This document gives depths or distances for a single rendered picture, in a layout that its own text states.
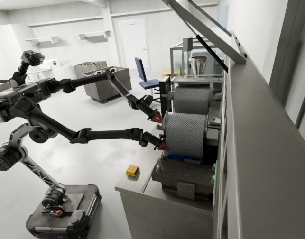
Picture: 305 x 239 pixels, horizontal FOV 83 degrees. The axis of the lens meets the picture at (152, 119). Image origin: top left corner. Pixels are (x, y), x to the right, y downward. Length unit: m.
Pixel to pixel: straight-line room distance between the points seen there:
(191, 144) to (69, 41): 8.32
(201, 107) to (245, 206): 1.08
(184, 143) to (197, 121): 0.17
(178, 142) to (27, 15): 9.23
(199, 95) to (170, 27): 6.85
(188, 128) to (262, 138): 0.79
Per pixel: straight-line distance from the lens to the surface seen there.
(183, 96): 1.24
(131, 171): 1.28
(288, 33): 3.51
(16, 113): 1.24
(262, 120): 0.34
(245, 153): 0.25
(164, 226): 1.37
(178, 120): 1.06
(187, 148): 1.14
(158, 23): 7.97
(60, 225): 2.10
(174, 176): 1.07
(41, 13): 9.50
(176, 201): 1.12
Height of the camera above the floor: 1.81
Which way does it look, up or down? 28 degrees down
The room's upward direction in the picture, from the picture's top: 6 degrees counter-clockwise
